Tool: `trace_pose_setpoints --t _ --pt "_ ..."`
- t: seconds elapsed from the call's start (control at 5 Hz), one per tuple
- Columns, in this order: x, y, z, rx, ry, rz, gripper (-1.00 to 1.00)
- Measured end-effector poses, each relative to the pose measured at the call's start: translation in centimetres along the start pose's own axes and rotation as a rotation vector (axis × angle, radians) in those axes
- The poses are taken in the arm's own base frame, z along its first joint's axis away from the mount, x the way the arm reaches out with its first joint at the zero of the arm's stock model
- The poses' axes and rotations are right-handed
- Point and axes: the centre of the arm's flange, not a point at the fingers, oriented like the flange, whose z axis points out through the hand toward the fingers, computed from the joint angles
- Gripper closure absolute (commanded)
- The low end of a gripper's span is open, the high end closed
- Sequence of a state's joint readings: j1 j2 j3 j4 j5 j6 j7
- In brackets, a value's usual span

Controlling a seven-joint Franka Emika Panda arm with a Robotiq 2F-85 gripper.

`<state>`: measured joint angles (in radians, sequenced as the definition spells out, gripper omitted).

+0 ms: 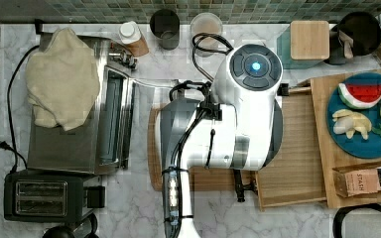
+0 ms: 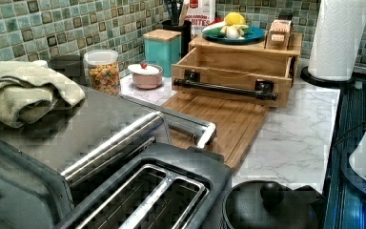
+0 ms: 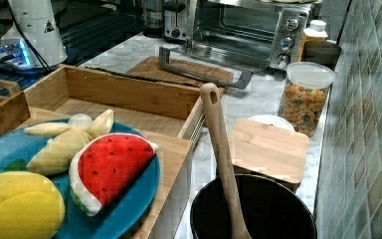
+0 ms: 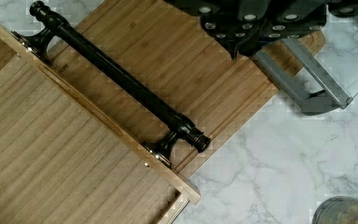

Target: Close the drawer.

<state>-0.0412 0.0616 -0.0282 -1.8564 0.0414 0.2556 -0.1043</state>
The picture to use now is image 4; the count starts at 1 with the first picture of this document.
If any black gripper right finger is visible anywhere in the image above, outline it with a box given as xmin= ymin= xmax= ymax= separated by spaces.
xmin=239 ymin=12 xmax=326 ymax=57

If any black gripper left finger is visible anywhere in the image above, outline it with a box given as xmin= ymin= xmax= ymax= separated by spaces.
xmin=200 ymin=14 xmax=265 ymax=60

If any black drawer handle bar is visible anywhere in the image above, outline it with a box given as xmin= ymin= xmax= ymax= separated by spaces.
xmin=12 ymin=1 xmax=211 ymax=167

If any wooden drawer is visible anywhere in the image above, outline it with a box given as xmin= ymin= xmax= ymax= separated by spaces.
xmin=0 ymin=25 xmax=201 ymax=224

